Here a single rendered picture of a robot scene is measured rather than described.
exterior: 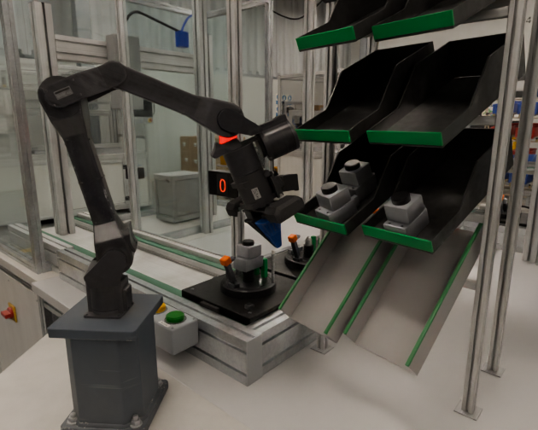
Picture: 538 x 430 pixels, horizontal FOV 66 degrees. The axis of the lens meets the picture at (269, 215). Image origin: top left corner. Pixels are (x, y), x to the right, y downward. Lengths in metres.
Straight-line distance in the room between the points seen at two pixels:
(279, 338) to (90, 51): 1.44
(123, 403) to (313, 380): 0.37
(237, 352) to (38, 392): 0.40
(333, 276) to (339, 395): 0.23
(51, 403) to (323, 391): 0.52
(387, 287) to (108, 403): 0.53
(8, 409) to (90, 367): 0.24
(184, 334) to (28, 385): 0.32
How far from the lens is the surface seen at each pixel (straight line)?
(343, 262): 0.88
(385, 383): 0.95
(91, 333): 0.74
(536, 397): 1.03
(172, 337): 0.93
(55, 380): 1.03
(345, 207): 0.77
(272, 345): 0.93
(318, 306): 0.85
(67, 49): 1.93
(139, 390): 0.81
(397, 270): 0.84
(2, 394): 1.03
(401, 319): 0.79
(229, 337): 0.89
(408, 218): 0.69
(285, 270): 1.18
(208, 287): 1.09
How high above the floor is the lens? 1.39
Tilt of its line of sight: 13 degrees down
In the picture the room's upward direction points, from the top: straight up
